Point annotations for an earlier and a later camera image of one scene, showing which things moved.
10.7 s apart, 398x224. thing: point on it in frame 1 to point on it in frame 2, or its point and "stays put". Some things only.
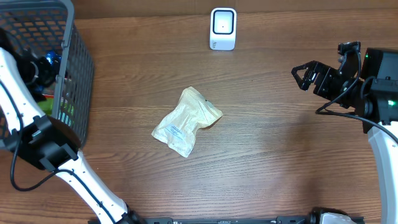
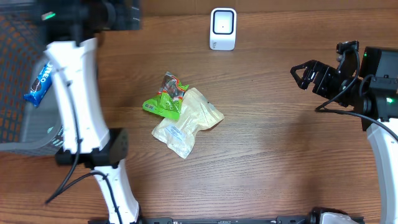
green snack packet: x=46 y=104 to x=167 y=102
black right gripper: x=324 y=73 stays put
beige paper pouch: x=194 y=111 stays put
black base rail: x=280 y=219 stays put
